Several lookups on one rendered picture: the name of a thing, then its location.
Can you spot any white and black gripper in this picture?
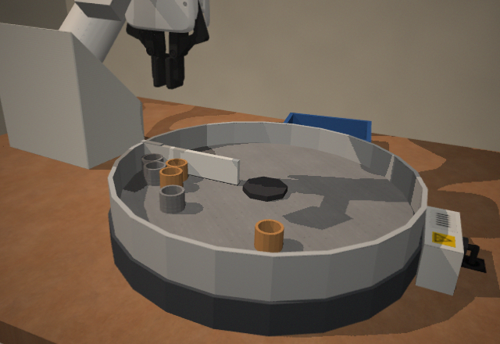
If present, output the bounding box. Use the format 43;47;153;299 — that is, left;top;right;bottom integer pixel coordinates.
125;0;210;89

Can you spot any grey metal bushing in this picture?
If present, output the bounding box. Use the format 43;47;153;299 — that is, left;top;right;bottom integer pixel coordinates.
144;161;166;186
159;185;185;214
141;153;163;175

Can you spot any bronze bushing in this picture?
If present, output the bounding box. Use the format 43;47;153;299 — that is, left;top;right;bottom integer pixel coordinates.
166;159;188;181
159;167;183;188
254;219;284;253

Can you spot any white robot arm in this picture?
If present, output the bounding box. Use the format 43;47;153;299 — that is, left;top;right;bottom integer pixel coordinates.
59;0;131;63

